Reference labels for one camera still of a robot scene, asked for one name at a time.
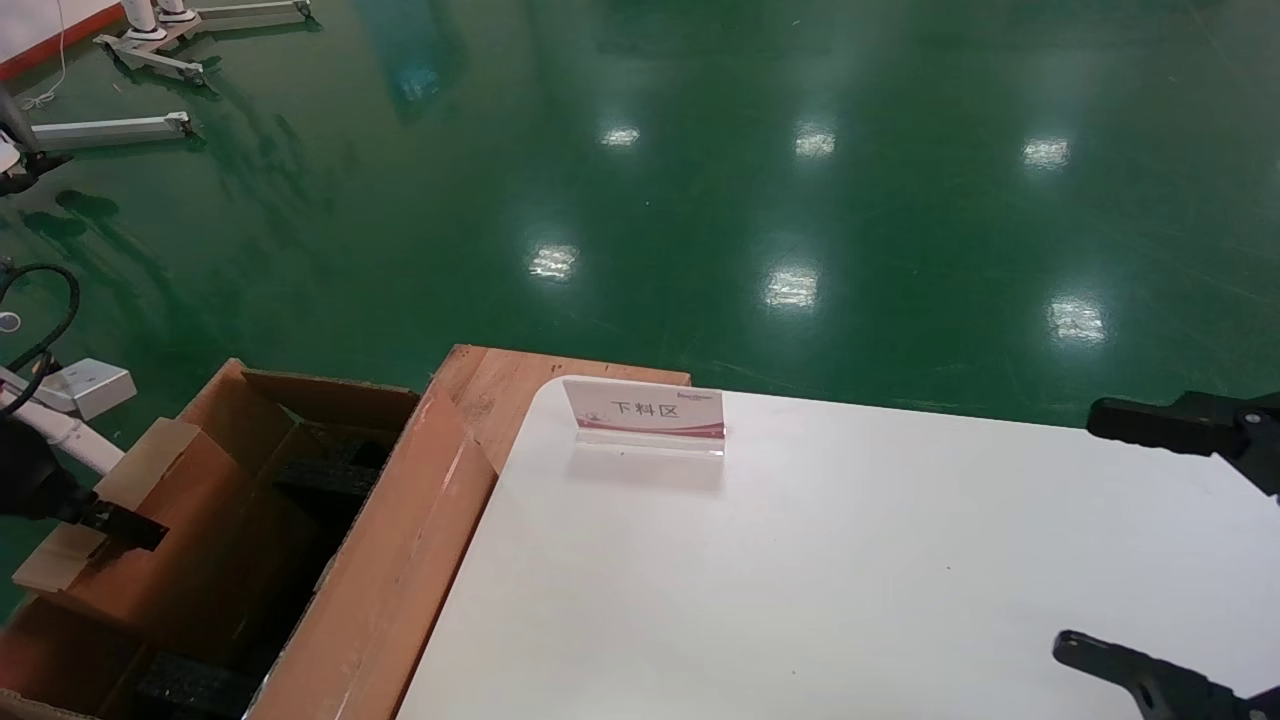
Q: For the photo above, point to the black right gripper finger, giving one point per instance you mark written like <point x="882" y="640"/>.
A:
<point x="1160" y="690"/>
<point x="1150" y="425"/>

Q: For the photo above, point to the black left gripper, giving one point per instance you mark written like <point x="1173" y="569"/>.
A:
<point x="35" y="480"/>

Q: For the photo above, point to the small cardboard box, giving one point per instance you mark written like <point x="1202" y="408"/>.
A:
<point x="200" y="540"/>

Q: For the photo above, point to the large cardboard box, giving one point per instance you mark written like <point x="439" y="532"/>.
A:
<point x="400" y="560"/>

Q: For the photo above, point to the white plastic pipe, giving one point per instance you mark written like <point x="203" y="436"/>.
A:
<point x="75" y="440"/>

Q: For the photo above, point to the black foam block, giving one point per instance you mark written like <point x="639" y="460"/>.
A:
<point x="335" y="475"/>
<point x="195" y="688"/>

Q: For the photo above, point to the white metal floor bar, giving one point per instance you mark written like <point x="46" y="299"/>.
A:
<point x="110" y="128"/>

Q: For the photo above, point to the brown wooden board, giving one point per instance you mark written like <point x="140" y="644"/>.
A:
<point x="510" y="385"/>

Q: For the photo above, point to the white stand leg with casters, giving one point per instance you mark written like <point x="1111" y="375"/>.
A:
<point x="150" y="58"/>
<point x="250" y="12"/>

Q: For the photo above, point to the acrylic sign with red print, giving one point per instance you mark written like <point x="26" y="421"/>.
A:
<point x="650" y="412"/>

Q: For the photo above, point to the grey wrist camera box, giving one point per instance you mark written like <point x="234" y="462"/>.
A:
<point x="92" y="385"/>

